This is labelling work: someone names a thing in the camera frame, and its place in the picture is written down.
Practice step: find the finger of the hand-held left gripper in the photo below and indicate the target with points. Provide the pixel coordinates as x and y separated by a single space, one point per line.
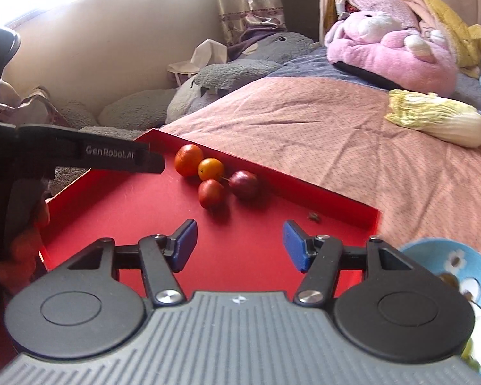
104 153

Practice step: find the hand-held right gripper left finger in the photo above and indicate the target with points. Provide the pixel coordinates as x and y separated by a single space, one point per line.
185 245

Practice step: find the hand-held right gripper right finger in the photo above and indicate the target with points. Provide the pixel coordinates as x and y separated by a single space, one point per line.
294 246

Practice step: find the red cardboard tray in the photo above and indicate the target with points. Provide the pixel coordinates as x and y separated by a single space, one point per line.
236 248

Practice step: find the blue cartoon tiger plate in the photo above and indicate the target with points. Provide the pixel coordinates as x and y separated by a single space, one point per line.
429 256

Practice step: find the dark brown tomato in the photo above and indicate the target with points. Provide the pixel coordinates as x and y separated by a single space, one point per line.
449 280

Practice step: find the green cherry tomato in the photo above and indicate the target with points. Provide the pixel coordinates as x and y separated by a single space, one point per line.
472 351

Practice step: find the person's left hand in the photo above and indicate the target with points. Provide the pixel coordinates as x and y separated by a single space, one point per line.
22 262

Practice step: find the small brown stem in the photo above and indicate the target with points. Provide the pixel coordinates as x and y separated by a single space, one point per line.
314 217

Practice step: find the red tomato front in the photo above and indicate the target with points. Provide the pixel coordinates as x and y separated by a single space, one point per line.
211 193

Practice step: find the pink patterned bag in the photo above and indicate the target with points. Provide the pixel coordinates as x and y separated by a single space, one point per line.
40 106

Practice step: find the dark red plum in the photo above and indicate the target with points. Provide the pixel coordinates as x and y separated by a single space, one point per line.
244 184

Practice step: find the orange cherry tomato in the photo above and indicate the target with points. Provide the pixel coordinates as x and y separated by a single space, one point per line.
211 169

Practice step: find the orange tangerine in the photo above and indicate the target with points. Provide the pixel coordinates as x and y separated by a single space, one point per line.
188 159

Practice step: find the pink dotted quilt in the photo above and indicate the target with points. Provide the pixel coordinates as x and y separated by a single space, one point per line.
324 128

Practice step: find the white tote bag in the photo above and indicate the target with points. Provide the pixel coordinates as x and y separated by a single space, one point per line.
208 54

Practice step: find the grey plush shark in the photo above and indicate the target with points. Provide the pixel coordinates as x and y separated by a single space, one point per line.
232 76

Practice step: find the grey-blue bed sheet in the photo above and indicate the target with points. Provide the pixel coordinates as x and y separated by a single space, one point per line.
304 64

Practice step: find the purple floral cloth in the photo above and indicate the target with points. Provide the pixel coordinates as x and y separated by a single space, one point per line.
252 42

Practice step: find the napa cabbage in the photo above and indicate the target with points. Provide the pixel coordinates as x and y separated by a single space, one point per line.
433 118

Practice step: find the pink plush rabbit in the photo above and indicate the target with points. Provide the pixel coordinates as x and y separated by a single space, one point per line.
384 60

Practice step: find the dark cabinet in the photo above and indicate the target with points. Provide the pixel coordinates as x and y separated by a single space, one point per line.
298 4

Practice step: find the pink fleece blanket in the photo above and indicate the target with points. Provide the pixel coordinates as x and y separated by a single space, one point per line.
376 2

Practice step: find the yellow plush blanket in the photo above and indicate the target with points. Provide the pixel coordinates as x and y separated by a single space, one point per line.
445 16

